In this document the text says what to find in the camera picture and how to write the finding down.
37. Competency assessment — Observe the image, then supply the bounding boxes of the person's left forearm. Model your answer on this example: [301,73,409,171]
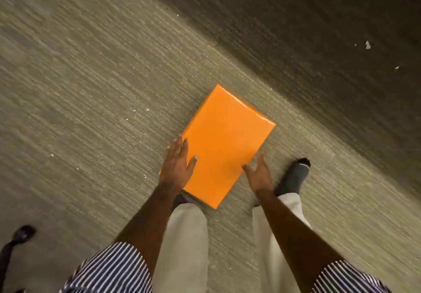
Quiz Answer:
[114,184,185,279]

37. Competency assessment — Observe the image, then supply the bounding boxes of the beige trousers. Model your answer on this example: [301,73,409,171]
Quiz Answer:
[152,192,312,293]

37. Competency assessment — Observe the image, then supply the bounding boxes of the orange box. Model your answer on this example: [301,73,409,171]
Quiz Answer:
[159,84,276,210]

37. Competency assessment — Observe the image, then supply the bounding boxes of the person's right forearm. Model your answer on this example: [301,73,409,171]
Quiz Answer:
[256,189,345,293]

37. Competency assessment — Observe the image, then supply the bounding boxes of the person's right hand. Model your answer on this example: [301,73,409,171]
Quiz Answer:
[241,152,274,198]

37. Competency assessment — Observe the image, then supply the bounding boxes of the grey sock with black toe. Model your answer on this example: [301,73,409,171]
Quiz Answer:
[171,193,189,211]
[274,157,311,198]

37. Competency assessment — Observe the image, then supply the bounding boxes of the striped blue white shirt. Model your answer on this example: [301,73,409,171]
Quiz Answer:
[61,242,392,293]

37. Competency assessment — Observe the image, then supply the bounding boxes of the person's left hand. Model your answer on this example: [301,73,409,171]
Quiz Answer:
[159,135,199,193]

